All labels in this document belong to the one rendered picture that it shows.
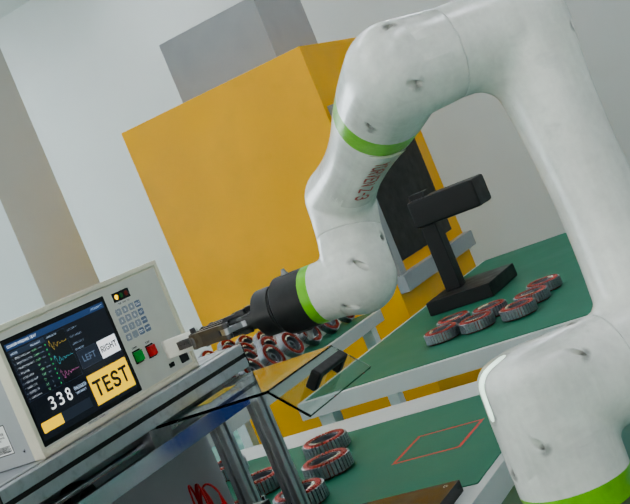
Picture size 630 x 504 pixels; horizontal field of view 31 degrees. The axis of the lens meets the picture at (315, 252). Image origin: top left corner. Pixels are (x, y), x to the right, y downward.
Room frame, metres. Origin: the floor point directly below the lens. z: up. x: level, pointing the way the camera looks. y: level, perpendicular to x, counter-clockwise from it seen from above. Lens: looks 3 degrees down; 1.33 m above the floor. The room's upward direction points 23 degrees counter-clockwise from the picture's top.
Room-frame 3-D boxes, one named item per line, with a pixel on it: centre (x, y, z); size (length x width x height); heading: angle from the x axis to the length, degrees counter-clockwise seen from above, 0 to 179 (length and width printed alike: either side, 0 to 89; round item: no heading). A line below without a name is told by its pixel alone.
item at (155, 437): (1.95, 0.38, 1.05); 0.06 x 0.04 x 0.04; 151
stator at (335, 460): (2.45, 0.15, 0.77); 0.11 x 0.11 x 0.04
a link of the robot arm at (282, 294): (1.77, 0.05, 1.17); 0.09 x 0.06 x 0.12; 151
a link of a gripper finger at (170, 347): (1.87, 0.26, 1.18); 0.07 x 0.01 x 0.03; 62
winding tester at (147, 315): (1.95, 0.54, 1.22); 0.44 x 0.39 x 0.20; 151
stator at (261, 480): (2.54, 0.31, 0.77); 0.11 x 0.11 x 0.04
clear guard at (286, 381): (1.95, 0.19, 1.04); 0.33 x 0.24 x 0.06; 61
